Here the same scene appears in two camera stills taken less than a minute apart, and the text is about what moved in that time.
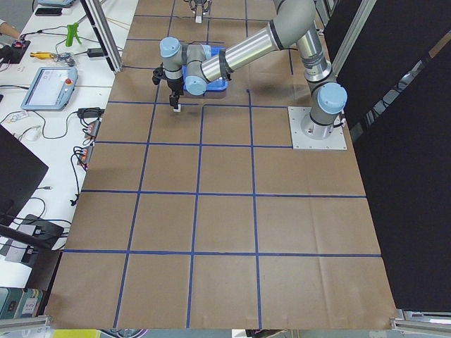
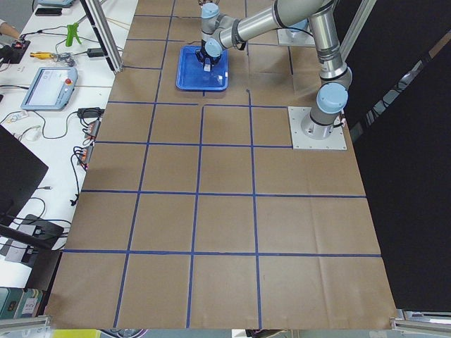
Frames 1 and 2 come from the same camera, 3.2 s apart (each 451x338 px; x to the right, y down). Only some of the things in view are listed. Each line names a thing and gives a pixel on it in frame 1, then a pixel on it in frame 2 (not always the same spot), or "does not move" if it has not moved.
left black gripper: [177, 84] -> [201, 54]
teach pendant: [52, 89] does not move
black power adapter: [95, 52] does not move
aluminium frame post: [99, 23] does not move
